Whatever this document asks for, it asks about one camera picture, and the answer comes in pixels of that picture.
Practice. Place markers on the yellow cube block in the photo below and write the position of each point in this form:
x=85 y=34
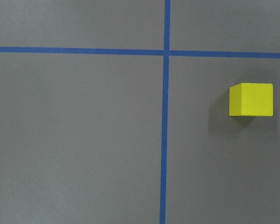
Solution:
x=251 y=100

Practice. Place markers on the blue tape line crosswise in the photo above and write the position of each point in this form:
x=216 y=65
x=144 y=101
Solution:
x=140 y=52

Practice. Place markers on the blue tape line lengthwise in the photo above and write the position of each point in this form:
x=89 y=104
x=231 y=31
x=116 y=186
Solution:
x=164 y=118

